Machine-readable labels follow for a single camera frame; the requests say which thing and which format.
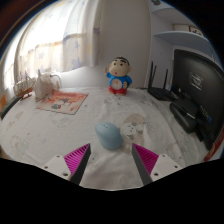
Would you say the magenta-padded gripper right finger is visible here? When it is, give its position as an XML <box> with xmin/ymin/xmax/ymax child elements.
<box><xmin>131</xmin><ymin>143</ymin><xmax>184</xmax><ymax>186</ymax></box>

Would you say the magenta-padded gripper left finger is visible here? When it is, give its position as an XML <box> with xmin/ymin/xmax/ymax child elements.
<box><xmin>42</xmin><ymin>143</ymin><xmax>92</xmax><ymax>186</ymax></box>

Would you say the light blue computer mouse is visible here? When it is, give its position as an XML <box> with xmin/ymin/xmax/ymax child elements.
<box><xmin>95</xmin><ymin>121</ymin><xmax>125</xmax><ymax>150</ymax></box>

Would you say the red printed mouse pad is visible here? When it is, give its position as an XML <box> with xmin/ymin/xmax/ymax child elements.
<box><xmin>35</xmin><ymin>89</ymin><xmax>89</xmax><ymax>116</ymax></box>

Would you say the white printed tablecloth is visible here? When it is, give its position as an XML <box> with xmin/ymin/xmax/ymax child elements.
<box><xmin>0</xmin><ymin>86</ymin><xmax>214</xmax><ymax>191</ymax></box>

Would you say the black router with antennas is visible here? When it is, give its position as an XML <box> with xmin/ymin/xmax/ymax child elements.
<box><xmin>146</xmin><ymin>60</ymin><xmax>178</xmax><ymax>102</ymax></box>

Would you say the white ceramic teapot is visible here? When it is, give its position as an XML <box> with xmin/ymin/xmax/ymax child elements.
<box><xmin>33</xmin><ymin>71</ymin><xmax>63</xmax><ymax>100</ymax></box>

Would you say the dark keyboard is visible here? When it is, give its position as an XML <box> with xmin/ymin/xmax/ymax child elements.
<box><xmin>0</xmin><ymin>95</ymin><xmax>22</xmax><ymax>120</ymax></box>

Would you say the cartoon boy figurine clock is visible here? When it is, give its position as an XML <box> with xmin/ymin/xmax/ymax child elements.
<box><xmin>105</xmin><ymin>56</ymin><xmax>133</xmax><ymax>96</ymax></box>

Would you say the wooden model sailing ship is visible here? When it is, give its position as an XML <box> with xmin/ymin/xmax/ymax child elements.
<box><xmin>13</xmin><ymin>71</ymin><xmax>37</xmax><ymax>101</ymax></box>

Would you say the black computer monitor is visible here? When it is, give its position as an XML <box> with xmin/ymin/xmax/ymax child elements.
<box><xmin>169</xmin><ymin>48</ymin><xmax>224</xmax><ymax>151</ymax></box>

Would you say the orange-brown wooden chair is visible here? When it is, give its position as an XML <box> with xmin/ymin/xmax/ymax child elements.
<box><xmin>0</xmin><ymin>93</ymin><xmax>8</xmax><ymax>113</ymax></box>

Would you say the white star-print curtain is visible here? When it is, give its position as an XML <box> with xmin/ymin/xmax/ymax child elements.
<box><xmin>13</xmin><ymin>0</ymin><xmax>101</xmax><ymax>80</ymax></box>

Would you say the white wall shelf unit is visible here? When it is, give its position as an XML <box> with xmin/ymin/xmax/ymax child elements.
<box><xmin>149</xmin><ymin>0</ymin><xmax>214</xmax><ymax>58</ymax></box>

